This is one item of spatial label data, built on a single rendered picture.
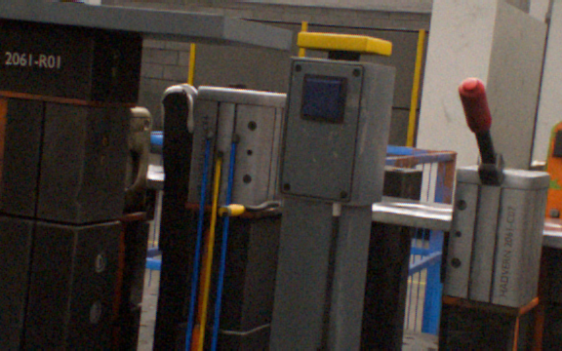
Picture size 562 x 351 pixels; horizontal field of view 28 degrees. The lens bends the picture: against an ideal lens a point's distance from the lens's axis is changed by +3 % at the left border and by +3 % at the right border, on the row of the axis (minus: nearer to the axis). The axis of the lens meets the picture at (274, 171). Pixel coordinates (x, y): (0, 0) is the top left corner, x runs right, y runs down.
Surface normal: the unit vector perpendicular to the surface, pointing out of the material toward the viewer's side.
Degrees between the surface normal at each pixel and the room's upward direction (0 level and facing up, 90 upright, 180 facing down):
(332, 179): 90
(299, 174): 90
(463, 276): 90
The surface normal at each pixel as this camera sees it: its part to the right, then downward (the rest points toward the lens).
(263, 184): 0.91, 0.11
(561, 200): -0.38, -0.18
